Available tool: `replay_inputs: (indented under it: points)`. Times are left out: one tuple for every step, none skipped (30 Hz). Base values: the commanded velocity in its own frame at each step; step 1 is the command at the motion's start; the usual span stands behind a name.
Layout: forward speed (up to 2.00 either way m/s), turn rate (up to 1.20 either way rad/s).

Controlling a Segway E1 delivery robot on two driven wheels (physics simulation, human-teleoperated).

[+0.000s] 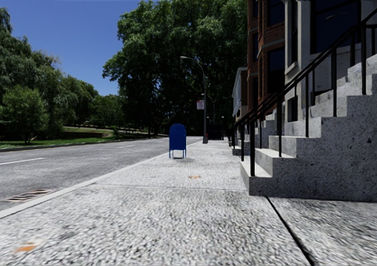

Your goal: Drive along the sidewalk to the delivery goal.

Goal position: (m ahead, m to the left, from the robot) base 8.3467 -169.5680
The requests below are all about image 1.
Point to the blue letter box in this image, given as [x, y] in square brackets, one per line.
[177, 138]

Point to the grey street lamp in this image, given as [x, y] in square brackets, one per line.
[212, 108]
[204, 116]

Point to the white building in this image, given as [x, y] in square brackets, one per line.
[240, 93]

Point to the trees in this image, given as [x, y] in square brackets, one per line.
[25, 86]
[168, 60]

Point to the red brick building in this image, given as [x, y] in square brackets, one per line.
[268, 50]

